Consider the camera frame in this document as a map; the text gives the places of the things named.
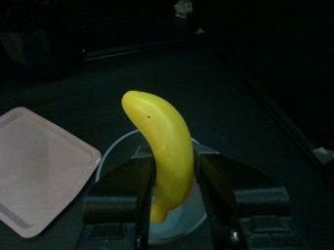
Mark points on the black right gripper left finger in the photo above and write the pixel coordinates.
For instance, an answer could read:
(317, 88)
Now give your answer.
(118, 195)

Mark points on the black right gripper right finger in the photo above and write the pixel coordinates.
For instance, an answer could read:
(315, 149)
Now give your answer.
(243, 198)

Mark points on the yellow toy banana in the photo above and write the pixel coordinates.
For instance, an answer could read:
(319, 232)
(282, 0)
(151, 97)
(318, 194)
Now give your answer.
(167, 143)

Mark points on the grey bowl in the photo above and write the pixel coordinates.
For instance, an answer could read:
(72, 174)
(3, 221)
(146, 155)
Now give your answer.
(182, 224)

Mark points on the pink square plate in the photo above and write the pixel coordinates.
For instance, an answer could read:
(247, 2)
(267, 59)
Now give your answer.
(39, 169)

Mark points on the black table edge rail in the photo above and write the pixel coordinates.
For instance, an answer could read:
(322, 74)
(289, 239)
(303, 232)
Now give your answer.
(278, 110)

